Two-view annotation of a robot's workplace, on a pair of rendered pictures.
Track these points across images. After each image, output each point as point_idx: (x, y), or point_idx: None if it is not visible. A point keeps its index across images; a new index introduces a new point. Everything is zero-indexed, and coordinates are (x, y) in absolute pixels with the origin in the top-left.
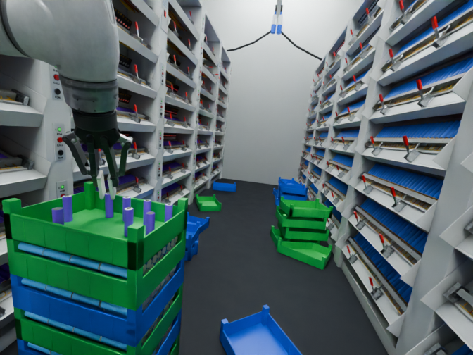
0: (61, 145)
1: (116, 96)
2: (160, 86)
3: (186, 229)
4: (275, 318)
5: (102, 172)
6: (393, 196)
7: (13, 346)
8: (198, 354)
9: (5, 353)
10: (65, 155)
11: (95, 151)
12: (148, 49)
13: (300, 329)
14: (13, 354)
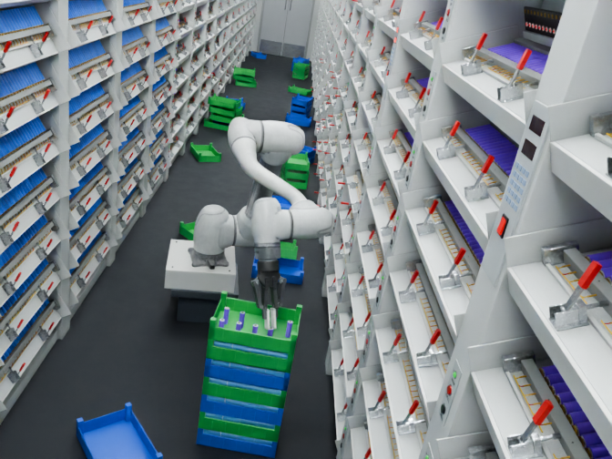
0: (366, 347)
1: (256, 253)
2: (437, 418)
3: (208, 340)
4: None
5: (272, 309)
6: None
7: (334, 453)
8: (180, 458)
9: (334, 450)
10: (364, 358)
11: (270, 288)
12: (443, 307)
13: None
14: (328, 449)
